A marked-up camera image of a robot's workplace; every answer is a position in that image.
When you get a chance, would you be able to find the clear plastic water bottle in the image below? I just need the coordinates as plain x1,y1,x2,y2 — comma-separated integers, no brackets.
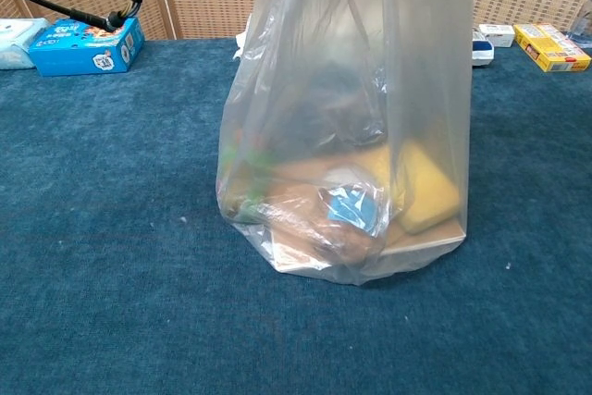
566,10,592,49

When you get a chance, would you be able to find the clear plastic shopping bag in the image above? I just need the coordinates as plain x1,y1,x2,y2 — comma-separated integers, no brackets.
216,0,475,286

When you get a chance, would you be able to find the yellow sponge block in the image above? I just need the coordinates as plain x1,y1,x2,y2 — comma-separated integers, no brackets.
364,140,463,235

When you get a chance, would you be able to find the blue felt table cover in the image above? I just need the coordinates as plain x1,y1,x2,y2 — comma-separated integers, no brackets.
0,38,592,395

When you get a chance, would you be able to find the blue cookie box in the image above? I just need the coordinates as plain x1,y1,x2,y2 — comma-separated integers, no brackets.
28,18,145,78

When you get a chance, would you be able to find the brown jar with blue label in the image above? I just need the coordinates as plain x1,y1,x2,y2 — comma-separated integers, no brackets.
314,167,385,266

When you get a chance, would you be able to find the pale blue wet wipes pack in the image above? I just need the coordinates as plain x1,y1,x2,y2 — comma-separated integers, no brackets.
0,18,50,71

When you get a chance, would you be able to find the brown bread packet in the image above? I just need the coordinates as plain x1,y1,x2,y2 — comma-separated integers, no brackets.
263,181,334,248

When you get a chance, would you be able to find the small white box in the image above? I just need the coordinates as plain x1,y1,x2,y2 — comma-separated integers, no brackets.
477,23,516,48

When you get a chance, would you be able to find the yellow cardboard box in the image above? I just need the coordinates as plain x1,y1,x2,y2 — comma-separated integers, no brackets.
512,22,592,73

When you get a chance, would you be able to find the green snack packet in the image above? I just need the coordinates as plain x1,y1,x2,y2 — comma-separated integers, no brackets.
221,130,274,223

